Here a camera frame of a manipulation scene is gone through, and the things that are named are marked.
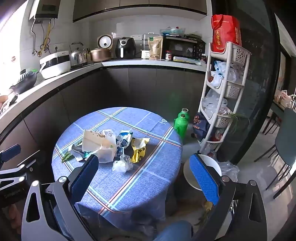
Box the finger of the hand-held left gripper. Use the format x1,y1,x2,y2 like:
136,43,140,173
0,151,48,186
0,144,22,163

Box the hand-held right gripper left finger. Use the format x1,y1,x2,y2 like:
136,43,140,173
21,154,100,241

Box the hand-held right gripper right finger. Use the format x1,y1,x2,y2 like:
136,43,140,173
189,153,269,241

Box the white trash bin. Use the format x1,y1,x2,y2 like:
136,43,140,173
183,154,222,191

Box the green lettuce leaf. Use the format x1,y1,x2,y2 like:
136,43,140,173
61,142,89,163

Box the clear plastic bag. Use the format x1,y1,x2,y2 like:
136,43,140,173
112,154,134,174
217,160,240,182

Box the white paper bag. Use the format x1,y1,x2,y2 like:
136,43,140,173
82,129,117,163

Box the blue white snack packet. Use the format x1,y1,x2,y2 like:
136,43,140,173
116,130,134,157

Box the yellow snack packet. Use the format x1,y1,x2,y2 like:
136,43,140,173
129,138,151,163

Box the clear plastic bag on floor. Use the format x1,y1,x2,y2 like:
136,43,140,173
217,160,240,182

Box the wilted yellow green stalks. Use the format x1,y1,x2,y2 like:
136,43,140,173
194,201,213,226

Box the dark blue printed bag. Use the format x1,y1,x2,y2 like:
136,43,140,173
192,113,211,142

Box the blue plaid tablecloth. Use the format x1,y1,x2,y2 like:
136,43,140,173
51,107,183,232

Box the person's leg in jeans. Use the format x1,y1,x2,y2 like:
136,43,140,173
153,220,193,241

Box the green onion stalks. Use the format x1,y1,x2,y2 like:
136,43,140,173
224,112,250,133

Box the black wok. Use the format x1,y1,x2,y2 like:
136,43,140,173
9,71,38,95

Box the bundle of clear plastic bags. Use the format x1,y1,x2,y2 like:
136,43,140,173
202,89,228,121

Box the teal dining chair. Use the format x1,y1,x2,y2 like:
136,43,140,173
254,108,296,200

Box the white black multi cooker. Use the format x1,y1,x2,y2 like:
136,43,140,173
39,50,71,80

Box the dark dining table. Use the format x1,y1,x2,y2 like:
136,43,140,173
262,100,296,135

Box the dark base cabinet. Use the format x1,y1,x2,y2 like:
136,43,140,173
0,64,207,163

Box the stainless steel kettle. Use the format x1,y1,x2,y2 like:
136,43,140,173
69,42,88,67

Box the beige bag with red print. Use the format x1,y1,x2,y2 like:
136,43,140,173
274,90,293,106

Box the blue white plastic bag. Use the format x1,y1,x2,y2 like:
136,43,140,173
214,61,229,75

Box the flat green yellow packet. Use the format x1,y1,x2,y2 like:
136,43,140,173
173,57,205,66

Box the gold cooking pot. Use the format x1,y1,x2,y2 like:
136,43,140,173
90,48,112,62

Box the white storage rack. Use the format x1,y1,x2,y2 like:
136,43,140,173
198,42,251,160

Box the black microwave oven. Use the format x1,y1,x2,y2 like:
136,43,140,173
161,35,206,62

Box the black air fryer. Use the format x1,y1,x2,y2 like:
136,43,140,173
115,37,136,59

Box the brown paper pouch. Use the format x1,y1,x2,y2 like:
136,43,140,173
148,37,163,59

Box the stainless steel steamer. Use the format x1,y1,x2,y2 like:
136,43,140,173
141,34,154,59

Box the red gift bag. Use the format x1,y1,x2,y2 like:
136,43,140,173
211,14,242,53

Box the clear bag of packets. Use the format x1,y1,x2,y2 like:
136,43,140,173
161,27,186,36

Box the dark upper cabinet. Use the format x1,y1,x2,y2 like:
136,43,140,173
73,0,207,23

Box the yellow gas hose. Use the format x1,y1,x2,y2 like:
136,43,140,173
42,20,52,55

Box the wall water heater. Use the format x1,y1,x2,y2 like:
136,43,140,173
35,0,61,19

